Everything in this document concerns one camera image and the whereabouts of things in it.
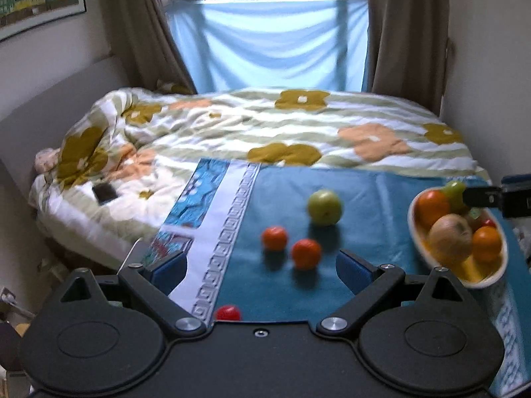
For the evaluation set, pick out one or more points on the light blue window sheet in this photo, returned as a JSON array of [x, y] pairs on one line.
[[269, 41]]

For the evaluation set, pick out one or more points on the orange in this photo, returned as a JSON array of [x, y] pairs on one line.
[[431, 209], [487, 243]]

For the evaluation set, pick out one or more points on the red cherry tomato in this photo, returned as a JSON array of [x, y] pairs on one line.
[[228, 313], [489, 223]]

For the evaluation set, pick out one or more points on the small tangerine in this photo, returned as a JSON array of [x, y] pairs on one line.
[[306, 253]]

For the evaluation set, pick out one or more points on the white plastic bar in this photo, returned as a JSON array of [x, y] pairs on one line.
[[130, 255]]

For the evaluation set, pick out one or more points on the small red-orange tomato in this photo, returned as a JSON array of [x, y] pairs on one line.
[[274, 238]]

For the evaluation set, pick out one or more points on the blue patterned tablecloth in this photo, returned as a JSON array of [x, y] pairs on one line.
[[373, 224]]

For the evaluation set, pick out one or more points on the brown curtain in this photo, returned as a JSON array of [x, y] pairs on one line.
[[141, 25], [406, 33]]

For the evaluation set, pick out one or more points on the green apple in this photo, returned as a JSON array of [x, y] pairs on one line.
[[325, 207], [454, 192]]

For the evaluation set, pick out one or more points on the floral striped duvet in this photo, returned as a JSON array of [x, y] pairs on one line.
[[249, 124]]

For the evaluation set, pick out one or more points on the pink floral cloth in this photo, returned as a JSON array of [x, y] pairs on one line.
[[45, 161]]

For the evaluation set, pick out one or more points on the kiwi with green sticker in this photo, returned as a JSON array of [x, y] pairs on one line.
[[473, 219]]

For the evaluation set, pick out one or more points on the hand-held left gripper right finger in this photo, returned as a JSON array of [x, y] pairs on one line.
[[352, 271]]

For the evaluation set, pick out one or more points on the black smartphone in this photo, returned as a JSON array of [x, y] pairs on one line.
[[104, 193]]

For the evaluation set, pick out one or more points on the yellow floral pillow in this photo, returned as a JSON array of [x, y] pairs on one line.
[[174, 87]]

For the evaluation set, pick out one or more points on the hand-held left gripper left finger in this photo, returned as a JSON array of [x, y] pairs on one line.
[[170, 271]]

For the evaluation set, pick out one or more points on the grey bed headboard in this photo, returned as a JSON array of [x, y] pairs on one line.
[[54, 99]]

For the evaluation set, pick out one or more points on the cream bowl with bear print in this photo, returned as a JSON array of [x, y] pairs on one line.
[[468, 272]]

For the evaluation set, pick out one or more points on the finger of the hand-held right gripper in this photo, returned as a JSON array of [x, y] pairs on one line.
[[481, 197]]

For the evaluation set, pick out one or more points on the clear plastic bag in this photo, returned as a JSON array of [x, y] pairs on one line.
[[523, 242]]

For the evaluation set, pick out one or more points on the brown onion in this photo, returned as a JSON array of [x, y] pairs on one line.
[[450, 237]]

